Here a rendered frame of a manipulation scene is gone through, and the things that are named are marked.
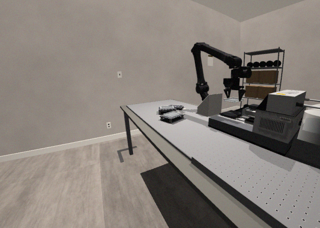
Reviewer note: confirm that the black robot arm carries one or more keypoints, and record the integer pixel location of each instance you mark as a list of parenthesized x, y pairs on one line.
[(230, 60)]

